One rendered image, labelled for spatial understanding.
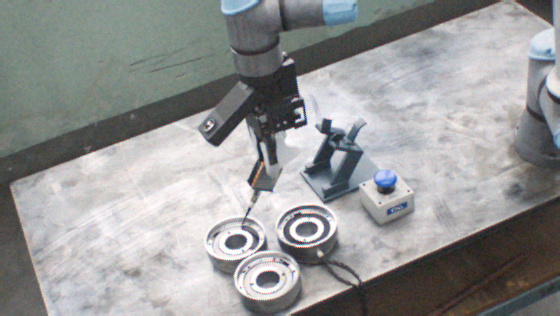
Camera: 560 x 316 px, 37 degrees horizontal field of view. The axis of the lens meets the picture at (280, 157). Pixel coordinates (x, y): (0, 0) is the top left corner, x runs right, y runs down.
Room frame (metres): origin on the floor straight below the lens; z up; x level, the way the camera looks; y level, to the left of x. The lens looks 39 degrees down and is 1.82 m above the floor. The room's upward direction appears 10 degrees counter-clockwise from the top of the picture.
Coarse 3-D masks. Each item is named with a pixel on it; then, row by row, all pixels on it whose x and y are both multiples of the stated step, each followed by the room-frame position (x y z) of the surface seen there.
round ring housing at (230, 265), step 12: (240, 216) 1.08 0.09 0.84; (216, 228) 1.07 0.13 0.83; (228, 240) 1.04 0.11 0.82; (240, 240) 1.05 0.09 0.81; (264, 240) 1.01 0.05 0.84; (228, 252) 1.01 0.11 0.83; (240, 252) 1.00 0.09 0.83; (252, 252) 0.98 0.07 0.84; (216, 264) 0.99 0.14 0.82; (228, 264) 0.98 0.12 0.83
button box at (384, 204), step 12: (372, 180) 1.10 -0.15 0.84; (360, 192) 1.10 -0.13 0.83; (372, 192) 1.07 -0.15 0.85; (384, 192) 1.06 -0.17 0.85; (396, 192) 1.06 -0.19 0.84; (408, 192) 1.06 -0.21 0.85; (372, 204) 1.05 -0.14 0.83; (384, 204) 1.04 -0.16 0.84; (396, 204) 1.04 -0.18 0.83; (408, 204) 1.05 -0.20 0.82; (372, 216) 1.06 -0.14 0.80; (384, 216) 1.04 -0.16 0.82; (396, 216) 1.04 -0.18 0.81
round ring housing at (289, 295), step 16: (256, 256) 0.98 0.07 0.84; (272, 256) 0.98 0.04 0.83; (288, 256) 0.96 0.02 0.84; (240, 272) 0.95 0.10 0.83; (256, 272) 0.95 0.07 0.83; (272, 272) 0.95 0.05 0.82; (240, 288) 0.92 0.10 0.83; (256, 288) 0.91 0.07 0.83; (272, 288) 0.91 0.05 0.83; (256, 304) 0.88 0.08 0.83; (272, 304) 0.88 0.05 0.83; (288, 304) 0.89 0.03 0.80
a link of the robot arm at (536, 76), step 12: (540, 36) 1.19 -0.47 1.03; (552, 36) 1.18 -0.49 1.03; (540, 48) 1.15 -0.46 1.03; (552, 48) 1.14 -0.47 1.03; (528, 60) 1.18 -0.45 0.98; (540, 60) 1.14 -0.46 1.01; (552, 60) 1.12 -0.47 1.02; (528, 72) 1.18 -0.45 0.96; (540, 72) 1.13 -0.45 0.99; (528, 84) 1.17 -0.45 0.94; (540, 84) 1.11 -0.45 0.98; (528, 96) 1.17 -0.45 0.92; (540, 108) 1.14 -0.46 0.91
